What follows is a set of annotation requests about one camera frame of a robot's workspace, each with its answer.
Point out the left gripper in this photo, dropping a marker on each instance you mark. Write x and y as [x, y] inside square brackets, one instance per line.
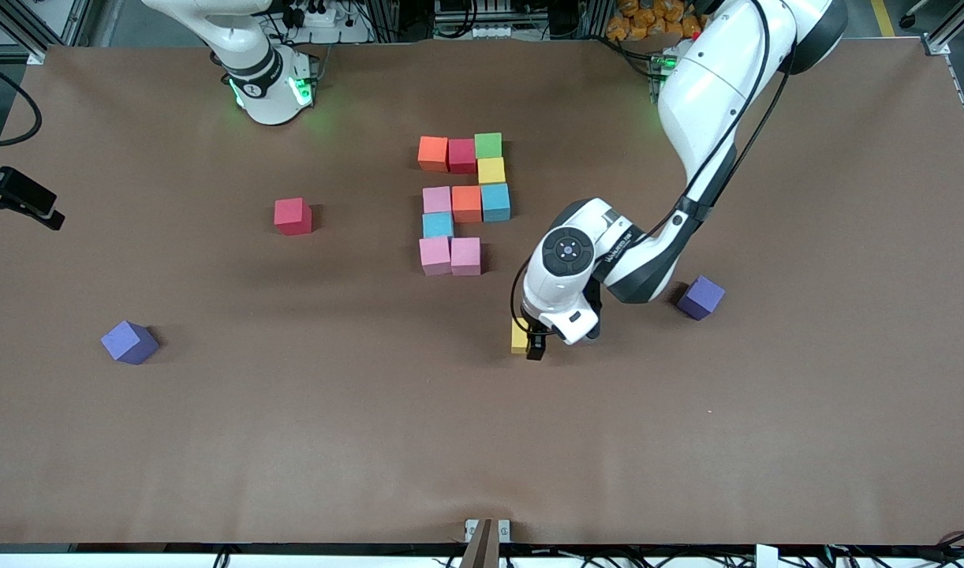
[536, 344]

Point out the yellow foam cube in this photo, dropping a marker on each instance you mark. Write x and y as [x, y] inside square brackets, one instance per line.
[491, 170]
[517, 341]

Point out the pink foam cube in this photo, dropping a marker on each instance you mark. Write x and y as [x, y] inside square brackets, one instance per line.
[435, 256]
[465, 256]
[437, 199]

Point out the blue foam cube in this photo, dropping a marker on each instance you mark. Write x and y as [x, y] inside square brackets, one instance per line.
[495, 202]
[438, 226]

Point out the orange foam cube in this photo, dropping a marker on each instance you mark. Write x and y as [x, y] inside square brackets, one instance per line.
[432, 154]
[466, 203]

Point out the red foam cube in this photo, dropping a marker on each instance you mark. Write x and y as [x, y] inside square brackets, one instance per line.
[461, 156]
[293, 216]

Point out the green foam cube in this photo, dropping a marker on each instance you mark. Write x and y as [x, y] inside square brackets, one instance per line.
[488, 145]

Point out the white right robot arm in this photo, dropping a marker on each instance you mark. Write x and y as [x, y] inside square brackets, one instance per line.
[265, 87]

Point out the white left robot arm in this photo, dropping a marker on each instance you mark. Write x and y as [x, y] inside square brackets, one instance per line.
[703, 118]

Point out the brown paper table cover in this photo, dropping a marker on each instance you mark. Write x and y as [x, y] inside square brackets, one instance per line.
[482, 457]

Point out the purple foam cube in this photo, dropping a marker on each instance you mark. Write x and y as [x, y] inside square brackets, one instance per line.
[700, 297]
[129, 341]

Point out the brown vertical bar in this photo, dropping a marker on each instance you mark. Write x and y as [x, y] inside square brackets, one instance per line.
[482, 548]

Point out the small white block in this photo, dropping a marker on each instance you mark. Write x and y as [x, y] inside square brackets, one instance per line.
[766, 556]

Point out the white power strip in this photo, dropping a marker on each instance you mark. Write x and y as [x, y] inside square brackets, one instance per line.
[490, 31]
[348, 33]

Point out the pile of orange bags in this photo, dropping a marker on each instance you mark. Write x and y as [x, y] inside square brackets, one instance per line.
[648, 20]

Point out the aluminium frame profile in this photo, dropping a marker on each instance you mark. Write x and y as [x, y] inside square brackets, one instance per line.
[16, 30]
[943, 38]

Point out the silver metal bracket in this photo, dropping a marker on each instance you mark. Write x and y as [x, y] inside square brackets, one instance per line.
[504, 530]

